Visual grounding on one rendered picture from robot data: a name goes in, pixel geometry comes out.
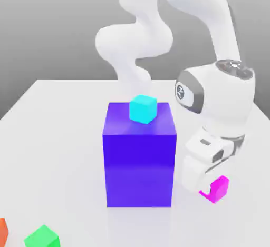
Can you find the large purple box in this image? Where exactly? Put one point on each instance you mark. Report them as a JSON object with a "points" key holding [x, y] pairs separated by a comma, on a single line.
{"points": [[139, 162]]}

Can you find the small cyan cube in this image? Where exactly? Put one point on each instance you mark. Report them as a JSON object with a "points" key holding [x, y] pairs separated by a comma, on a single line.
{"points": [[142, 110]]}

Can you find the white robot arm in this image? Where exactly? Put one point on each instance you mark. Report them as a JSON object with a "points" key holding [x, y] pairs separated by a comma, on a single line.
{"points": [[147, 38]]}

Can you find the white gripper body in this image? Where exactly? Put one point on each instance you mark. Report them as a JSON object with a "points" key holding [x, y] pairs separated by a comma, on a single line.
{"points": [[193, 173]]}

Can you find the small orange cube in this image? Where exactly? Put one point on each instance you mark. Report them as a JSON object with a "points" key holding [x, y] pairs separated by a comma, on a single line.
{"points": [[3, 232]]}

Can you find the small green cube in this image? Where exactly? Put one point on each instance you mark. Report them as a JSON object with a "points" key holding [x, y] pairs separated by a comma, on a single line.
{"points": [[42, 237]]}

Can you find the small magenta cube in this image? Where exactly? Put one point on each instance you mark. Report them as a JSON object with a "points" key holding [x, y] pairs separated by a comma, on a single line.
{"points": [[219, 190]]}

